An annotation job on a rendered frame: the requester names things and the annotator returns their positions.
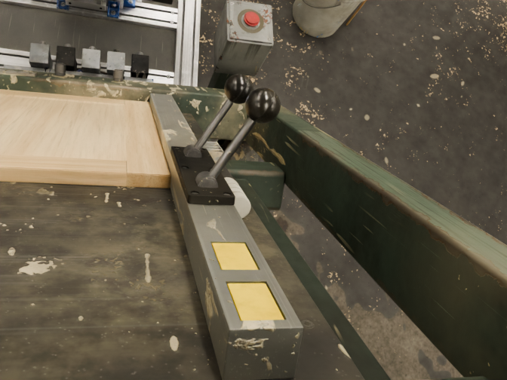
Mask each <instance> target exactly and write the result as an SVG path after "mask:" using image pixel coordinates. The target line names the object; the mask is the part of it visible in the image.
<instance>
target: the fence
mask: <svg viewBox="0 0 507 380"><path fill-rule="evenodd" d="M149 103H150V106H151V109H152V114H153V116H154V119H155V123H156V127H157V129H158V134H159V136H160V140H161V144H162V147H163V149H164V154H165V157H166V160H167V165H168V167H169V170H170V173H171V193H172V196H173V199H174V204H175V207H176V210H177V215H178V218H179V221H180V226H181V229H182V233H183V237H184V241H185V243H186V249H187V252H188V254H189V260H190V262H191V266H192V270H193V274H194V277H195V282H196V285H197V288H198V293H199V296H200V299H201V304H202V308H203V310H204V315H205V318H206V321H207V326H208V329H209V333H210V337H211V341H212V344H213V347H214V352H215V354H216V358H217V362H218V366H219V369H220V374H221V377H222V380H260V379H274V378H294V376H295V373H296V368H297V361H298V356H299V352H300V344H301V339H302V335H303V325H302V324H301V322H300V320H299V318H298V316H297V315H296V313H295V311H294V310H293V308H292V306H291V305H290V303H289V301H288V300H287V297H286V295H285V294H284V292H283V290H282V288H281V287H280V285H279V283H278V282H277V280H276V278H275V276H274V274H273V273H272V271H271V269H270V267H269V266H268V264H267V262H266V260H265V259H264V257H263V255H262V253H261V252H260V250H259V248H258V246H257V245H256V243H255V241H254V239H253V238H252V236H251V234H250V232H249V231H248V229H247V227H246V225H245V224H244V222H243V220H242V218H241V217H240V215H239V213H238V211H237V210H236V208H235V205H215V204H188V203H187V200H186V196H185V194H184V191H183V187H182V185H181V182H180V178H179V176H178V173H177V169H176V167H175V164H174V161H173V158H172V156H171V146H180V147H186V146H187V145H191V144H193V145H195V144H196V143H197V141H198V140H197V139H196V138H195V135H194V133H193V132H192V130H191V128H190V126H189V125H188V123H187V121H186V119H185V118H184V116H183V114H182V112H181V111H180V109H179V107H178V105H177V104H176V102H175V100H174V98H173V97H172V95H167V94H159V93H151V94H150V99H149ZM212 243H226V244H245V245H246V247H247V249H248V251H249V253H250V255H251V257H252V259H253V260H254V262H255V264H256V266H257V268H258V270H221V268H220V265H219V262H218V261H217V257H216V255H215V252H214V249H213V247H212V245H211V244H212ZM228 283H265V284H266V286H267V287H268V289H269V292H270V293H271V295H272V297H273V299H274V300H275V303H276V305H277V306H278V309H279V311H280V312H281V315H282V316H283V318H284V319H283V320H240V318H239V316H238V312H237V311H236V308H235V305H234V302H233V301H232V297H231V295H230V292H229V289H228V287H227V284H228Z"/></svg>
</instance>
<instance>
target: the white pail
mask: <svg viewBox="0 0 507 380"><path fill-rule="evenodd" d="M366 1H367V0H295V2H294V3H293V18H294V20H295V22H296V24H297V25H298V27H299V28H300V29H301V30H302V31H304V33H306V34H308V35H310V36H313V37H316V38H326V37H328V36H330V35H332V34H334V33H335V31H337V30H338V28H339V27H340V26H341V25H342V24H343V22H344V21H345V20H346V19H347V17H348V16H349V15H350V14H351V13H352V12H353V11H354V9H356V8H357V6H358V5H359V4H360V3H361V2H362V4H361V5H360V7H359V8H358V9H357V11H356V12H355V13H354V14H353V15H352V17H351V18H350V20H349V21H348V23H347V24H346V25H347V26H348V24H349V23H350V22H351V20H352V19H353V17H354V16H355V15H356V14H357V13H358V11H359V10H360V9H361V7H362V6H363V5H364V3H365V2H366Z"/></svg>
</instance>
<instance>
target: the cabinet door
mask: <svg viewBox="0 0 507 380"><path fill-rule="evenodd" d="M0 181H1V182H36V183H53V184H71V185H106V186H124V187H142V188H170V187H171V173H170V170H169V167H168V165H167V160H166V157H165V154H164V149H163V147H162V144H161V140H160V136H159V134H158V129H157V127H156V123H155V119H154V116H153V114H152V109H151V106H150V103H149V102H143V101H133V100H117V99H107V98H99V97H81V96H73V95H63V94H54V93H37V92H29V91H19V90H2V89H0Z"/></svg>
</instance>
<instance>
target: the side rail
mask: <svg viewBox="0 0 507 380"><path fill-rule="evenodd" d="M246 142H247V143H248V144H249V145H250V147H251V148H252V149H253V150H254V151H255V152H256V153H257V154H258V155H259V156H260V157H261V158H262V159H263V160H264V161H265V162H273V163H276V164H277V165H278V166H279V167H280V168H281V169H282V170H283V171H284V172H285V181H284V183H285V184H286V185H287V187H288V188H289V189H290V190H291V191H292V192H293V193H294V194H295V195H296V196H297V197H298V198H299V199H300V200H301V201H302V202H303V203H304V204H305V206H306V207H307V208H308V209H309V210H310V211H311V212H312V213H313V214H314V216H315V217H316V218H317V219H318V220H319V221H320V222H321V223H322V224H323V226H324V227H325V228H326V229H327V230H328V231H329V232H330V233H331V234H332V235H333V236H334V237H335V238H336V239H337V240H338V241H339V242H340V243H341V245H342V246H343V247H344V248H345V249H346V250H347V251H348V252H349V253H350V255H351V256H352V257H353V258H354V259H355V260H356V261H357V262H358V264H359V265H360V266H361V267H362V268H363V269H364V270H365V271H366V272H367V273H368V274H369V275H370V276H371V277H372V278H373V279H374V280H375V281H376V283H377V284H378V285H379V286H380V287H381V288H382V289H383V290H384V291H385V292H386V294H387V295H388V296H389V297H390V298H391V299H392V300H393V301H394V302H395V304H396V305H397V306H398V307H399V308H400V309H401V310H402V311H403V312H404V313H405V314H406V315H407V316H408V317H409V318H410V319H411V320H412V321H413V323H414V324H415V325H416V326H417V327H418V328H419V329H420V330H421V331H422V333H423V334H424V335H425V336H426V337H427V338H428V339H429V340H430V341H431V343H432V344H433V345H434V346H435V347H436V348H437V349H438V350H439V351H440V352H441V353H442V354H443V355H444V356H445V357H446V358H447V359H448V360H449V362H450V363H451V364H452V365H453V366H454V367H455V368H456V369H457V370H458V372H459V373H460V374H461V375H462V376H463V377H472V376H484V377H485V378H488V379H489V380H507V245H506V244H504V243H503V242H501V241H499V240H498V239H496V238H495V237H493V236H492V235H490V234H488V233H486V232H485V231H483V230H482V229H480V228H479V227H477V226H476V225H473V224H472V223H470V222H469V221H467V220H466V219H464V218H462V217H461V216H459V215H457V214H456V213H454V212H453V211H451V210H449V209H447V208H446V207H445V206H443V205H441V204H439V203H438V202H437V201H435V200H433V199H431V198H430V197H429V196H427V195H425V194H423V193H422V192H420V191H419V190H417V189H416V188H414V187H413V186H411V185H409V184H407V183H406V182H404V181H403V180H401V179H399V178H398V177H396V176H394V175H393V174H391V173H390V172H388V171H387V170H385V169H383V168H381V167H380V166H379V165H377V164H375V163H373V162H372V161H370V160H369V159H367V158H365V157H364V156H363V155H360V154H359V153H357V152H356V151H354V150H353V149H351V148H349V147H348V146H346V145H344V144H343V143H341V142H340V141H338V140H337V139H334V138H333V137H332V136H330V135H328V134H327V133H325V132H324V131H322V130H320V129H318V128H317V127H316V126H314V125H312V124H310V123H309V122H308V121H306V120H304V119H302V118H301V117H300V116H298V115H296V114H294V113H293V112H291V111H290V110H288V109H286V108H285V107H283V106H281V108H280V112H279V113H278V116H277V117H276V118H275V119H274V120H273V121H270V122H269V123H265V124H261V123H257V122H256V123H255V125H254V126H253V128H252V129H251V131H250V132H249V134H248V135H247V136H246Z"/></svg>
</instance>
